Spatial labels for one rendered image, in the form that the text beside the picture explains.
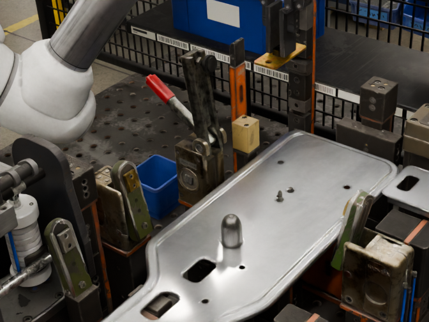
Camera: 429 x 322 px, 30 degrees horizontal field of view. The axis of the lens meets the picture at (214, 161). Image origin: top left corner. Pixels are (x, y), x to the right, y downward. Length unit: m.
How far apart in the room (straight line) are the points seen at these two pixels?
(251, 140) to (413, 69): 0.40
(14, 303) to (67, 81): 0.62
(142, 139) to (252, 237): 0.86
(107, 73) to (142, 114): 1.78
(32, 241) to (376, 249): 0.48
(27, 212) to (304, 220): 0.42
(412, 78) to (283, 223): 0.47
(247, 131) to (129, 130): 0.76
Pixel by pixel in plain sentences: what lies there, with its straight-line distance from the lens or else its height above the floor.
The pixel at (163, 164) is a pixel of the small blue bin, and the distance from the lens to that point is 1.79.
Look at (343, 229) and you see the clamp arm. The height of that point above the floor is 1.06.
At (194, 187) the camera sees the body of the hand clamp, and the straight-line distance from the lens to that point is 1.36.
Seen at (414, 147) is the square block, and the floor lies 1.01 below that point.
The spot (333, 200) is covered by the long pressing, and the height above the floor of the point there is 1.00.
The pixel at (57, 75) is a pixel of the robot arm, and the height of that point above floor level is 1.01.
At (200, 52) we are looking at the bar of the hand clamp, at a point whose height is 1.21.
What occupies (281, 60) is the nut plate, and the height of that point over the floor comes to 1.26.
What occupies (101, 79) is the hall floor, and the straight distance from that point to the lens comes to 3.86.
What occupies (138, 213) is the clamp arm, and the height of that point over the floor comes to 1.03.
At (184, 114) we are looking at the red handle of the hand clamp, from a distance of 1.32.
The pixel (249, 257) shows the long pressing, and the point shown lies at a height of 1.00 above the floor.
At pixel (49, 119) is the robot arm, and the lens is 1.74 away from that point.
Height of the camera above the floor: 1.77
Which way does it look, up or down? 34 degrees down
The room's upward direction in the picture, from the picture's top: 4 degrees counter-clockwise
